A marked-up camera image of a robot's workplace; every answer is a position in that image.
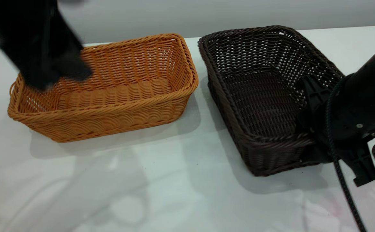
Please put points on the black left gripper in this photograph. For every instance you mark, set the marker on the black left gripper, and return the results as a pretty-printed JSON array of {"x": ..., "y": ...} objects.
[{"x": 39, "y": 35}]

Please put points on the dark brown wicker basket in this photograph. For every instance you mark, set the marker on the dark brown wicker basket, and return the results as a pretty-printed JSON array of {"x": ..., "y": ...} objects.
[{"x": 255, "y": 96}]

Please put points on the light brown wicker basket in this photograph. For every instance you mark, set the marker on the light brown wicker basket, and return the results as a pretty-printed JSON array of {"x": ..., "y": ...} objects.
[{"x": 110, "y": 125}]

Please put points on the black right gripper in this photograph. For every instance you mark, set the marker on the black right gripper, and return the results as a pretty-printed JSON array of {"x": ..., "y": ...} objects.
[{"x": 345, "y": 135}]

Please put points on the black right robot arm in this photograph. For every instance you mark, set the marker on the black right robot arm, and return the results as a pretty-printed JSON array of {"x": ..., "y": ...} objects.
[{"x": 374, "y": 77}]

